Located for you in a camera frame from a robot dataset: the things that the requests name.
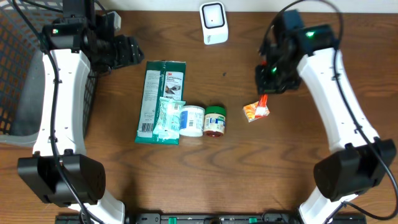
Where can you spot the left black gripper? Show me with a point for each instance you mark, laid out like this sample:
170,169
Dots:
128,53

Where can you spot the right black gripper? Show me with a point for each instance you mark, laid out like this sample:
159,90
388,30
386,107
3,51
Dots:
263,86

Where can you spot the green 3M gloves package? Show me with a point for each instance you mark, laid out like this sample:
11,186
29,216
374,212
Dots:
163,79

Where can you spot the red snack sachet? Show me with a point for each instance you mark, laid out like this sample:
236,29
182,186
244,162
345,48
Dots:
262,104

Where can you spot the orange Kleenex tissue pack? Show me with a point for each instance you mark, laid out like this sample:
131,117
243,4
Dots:
253,111

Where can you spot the mint green wipes pack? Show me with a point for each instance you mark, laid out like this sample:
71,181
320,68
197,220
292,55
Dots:
168,123

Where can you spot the white cylindrical container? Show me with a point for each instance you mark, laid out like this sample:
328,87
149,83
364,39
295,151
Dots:
192,121

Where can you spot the green-lid seasoning jar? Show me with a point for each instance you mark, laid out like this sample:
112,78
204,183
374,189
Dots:
215,121

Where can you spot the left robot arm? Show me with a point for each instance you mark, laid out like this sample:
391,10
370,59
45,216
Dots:
79,44

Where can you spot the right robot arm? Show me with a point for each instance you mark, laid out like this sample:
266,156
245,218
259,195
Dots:
359,159

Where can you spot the white barcode scanner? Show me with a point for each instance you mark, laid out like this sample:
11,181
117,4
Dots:
214,23

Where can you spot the grey plastic mesh basket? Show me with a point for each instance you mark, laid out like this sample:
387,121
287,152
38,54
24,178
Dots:
22,80

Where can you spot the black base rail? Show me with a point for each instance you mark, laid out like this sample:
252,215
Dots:
155,218

